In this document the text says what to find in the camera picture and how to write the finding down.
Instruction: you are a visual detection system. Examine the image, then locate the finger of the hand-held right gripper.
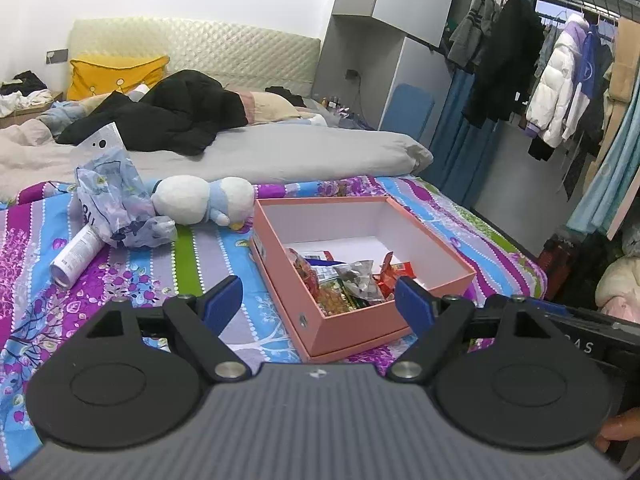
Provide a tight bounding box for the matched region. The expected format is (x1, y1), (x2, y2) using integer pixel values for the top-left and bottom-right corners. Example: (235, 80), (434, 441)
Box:
(522, 297), (573, 318)

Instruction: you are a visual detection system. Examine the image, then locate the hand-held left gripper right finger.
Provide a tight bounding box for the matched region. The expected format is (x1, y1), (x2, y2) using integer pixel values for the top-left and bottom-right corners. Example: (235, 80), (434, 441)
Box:
(386, 275), (571, 382)

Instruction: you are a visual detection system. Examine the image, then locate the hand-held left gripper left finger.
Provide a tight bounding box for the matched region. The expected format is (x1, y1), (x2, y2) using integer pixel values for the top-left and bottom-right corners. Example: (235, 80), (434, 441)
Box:
(82, 274), (248, 382)

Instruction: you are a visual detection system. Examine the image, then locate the red brown snack packet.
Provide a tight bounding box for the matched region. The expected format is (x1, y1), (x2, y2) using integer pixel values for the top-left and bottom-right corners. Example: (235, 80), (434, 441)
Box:
(375, 252), (416, 296)

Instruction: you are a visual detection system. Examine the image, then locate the white snack packet red label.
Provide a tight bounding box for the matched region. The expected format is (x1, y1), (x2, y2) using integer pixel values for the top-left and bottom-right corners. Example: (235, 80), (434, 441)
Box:
(335, 260), (388, 306)

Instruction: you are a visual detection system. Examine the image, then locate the green yellow snack packet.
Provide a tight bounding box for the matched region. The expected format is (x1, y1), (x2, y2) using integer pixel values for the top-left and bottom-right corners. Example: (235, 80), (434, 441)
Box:
(317, 280), (371, 317)

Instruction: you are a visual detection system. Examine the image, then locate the pink box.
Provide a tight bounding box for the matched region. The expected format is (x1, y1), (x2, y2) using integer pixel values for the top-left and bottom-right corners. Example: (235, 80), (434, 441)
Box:
(250, 195), (477, 363)

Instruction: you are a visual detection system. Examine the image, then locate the red clear snack packet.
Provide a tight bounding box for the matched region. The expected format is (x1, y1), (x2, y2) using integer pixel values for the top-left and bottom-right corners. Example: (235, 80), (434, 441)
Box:
(286, 247), (323, 311)

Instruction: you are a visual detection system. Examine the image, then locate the person's right hand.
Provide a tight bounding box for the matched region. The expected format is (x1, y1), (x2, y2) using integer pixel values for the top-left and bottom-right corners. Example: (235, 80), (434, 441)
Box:
(600, 407), (640, 456)

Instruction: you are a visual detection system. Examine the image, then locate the dark suitcase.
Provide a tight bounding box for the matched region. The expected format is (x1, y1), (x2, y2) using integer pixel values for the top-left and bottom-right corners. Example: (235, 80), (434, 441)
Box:
(537, 235), (582, 302)

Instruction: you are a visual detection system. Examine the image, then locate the white puffy coat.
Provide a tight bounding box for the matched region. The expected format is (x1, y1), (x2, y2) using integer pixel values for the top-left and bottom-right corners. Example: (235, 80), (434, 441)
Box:
(597, 255), (640, 322)

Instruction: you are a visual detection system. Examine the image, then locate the white blue plush toy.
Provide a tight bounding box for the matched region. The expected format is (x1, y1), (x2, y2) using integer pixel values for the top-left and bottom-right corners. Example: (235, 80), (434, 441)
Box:
(150, 175), (256, 231)

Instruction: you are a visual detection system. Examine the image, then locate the pale blue hanging cloth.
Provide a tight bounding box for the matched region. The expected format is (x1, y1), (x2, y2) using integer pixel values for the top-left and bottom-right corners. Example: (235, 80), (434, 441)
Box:
(565, 105), (640, 241)

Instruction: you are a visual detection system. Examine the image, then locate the crumpled blue white plastic bag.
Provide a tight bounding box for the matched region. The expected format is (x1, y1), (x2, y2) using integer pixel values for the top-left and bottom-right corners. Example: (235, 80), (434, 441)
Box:
(74, 145), (178, 250)

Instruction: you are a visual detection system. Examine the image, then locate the white can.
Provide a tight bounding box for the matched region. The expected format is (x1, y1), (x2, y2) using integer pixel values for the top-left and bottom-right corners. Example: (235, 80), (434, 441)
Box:
(49, 224), (103, 288)

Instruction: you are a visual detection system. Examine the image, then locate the grey duvet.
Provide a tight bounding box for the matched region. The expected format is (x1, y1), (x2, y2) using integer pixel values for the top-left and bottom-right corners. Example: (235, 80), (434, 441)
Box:
(0, 122), (435, 201)

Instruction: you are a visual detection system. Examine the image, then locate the blue curtain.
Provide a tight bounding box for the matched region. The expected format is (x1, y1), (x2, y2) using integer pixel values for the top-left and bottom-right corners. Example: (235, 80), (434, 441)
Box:
(429, 67), (501, 208)

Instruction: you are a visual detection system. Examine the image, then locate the black jacket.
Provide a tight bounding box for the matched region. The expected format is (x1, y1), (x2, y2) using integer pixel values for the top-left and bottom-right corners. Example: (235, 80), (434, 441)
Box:
(56, 70), (248, 157)

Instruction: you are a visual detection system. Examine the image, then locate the beige pink pillow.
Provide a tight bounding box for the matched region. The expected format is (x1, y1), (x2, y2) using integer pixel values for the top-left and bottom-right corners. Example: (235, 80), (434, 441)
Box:
(220, 89), (301, 125)

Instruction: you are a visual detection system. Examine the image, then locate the white card with dots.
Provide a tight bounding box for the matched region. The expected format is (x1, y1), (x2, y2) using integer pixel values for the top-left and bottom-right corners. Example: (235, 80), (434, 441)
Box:
(71, 121), (125, 157)

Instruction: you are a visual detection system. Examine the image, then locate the group of small bottles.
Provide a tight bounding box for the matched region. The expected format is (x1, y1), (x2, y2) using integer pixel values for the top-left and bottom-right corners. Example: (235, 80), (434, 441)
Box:
(320, 95), (362, 117)

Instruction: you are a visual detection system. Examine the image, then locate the dark cloth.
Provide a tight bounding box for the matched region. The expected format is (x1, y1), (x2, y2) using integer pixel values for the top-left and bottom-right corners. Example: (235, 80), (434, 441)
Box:
(264, 86), (308, 108)

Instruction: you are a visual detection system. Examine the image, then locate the white purple puffer jacket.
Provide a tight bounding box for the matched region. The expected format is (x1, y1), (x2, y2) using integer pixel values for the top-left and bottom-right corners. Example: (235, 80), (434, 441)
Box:
(522, 12), (593, 148)

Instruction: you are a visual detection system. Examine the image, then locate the blue white hanging garment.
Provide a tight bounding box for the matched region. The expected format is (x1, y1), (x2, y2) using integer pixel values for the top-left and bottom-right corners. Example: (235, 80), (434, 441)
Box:
(562, 25), (615, 147)

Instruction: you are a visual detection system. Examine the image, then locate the light blue garment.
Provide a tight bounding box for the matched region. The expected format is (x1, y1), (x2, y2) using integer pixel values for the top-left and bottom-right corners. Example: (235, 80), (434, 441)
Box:
(37, 101), (85, 137)

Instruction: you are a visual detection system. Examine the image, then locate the cream quilted headboard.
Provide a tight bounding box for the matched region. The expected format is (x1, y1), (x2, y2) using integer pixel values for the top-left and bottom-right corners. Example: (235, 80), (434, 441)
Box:
(67, 19), (322, 98)

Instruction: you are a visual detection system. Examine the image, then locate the black hanging coat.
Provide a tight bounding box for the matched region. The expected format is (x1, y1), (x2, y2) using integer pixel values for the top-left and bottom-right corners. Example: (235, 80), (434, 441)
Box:
(462, 0), (546, 128)

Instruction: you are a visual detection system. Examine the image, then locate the beige hanging coat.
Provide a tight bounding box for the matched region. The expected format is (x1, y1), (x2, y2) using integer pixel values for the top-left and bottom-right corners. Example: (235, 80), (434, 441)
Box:
(602, 15), (640, 108)

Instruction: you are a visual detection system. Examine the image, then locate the yellow pillow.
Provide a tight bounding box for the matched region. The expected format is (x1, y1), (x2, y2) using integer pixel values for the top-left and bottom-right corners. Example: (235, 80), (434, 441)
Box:
(66, 55), (171, 102)

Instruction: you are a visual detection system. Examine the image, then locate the wooden nightstand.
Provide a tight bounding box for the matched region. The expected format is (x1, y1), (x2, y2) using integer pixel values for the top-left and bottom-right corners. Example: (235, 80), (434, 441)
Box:
(0, 91), (64, 129)

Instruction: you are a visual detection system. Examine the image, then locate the grey hanging jacket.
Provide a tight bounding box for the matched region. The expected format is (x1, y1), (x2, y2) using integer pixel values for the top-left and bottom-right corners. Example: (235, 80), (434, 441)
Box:
(447, 0), (501, 73)

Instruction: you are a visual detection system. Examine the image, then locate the pile of clothes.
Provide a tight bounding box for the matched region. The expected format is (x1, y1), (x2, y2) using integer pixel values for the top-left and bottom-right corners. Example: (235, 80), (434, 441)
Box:
(0, 70), (55, 117)

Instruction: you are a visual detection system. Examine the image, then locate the grey wardrobe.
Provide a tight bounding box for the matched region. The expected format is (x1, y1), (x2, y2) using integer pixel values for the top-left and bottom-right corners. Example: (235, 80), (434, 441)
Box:
(312, 0), (463, 133)

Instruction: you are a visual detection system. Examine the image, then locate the black wall charger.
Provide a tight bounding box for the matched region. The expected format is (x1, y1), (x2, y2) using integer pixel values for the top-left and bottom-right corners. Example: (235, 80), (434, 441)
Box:
(345, 69), (366, 111)

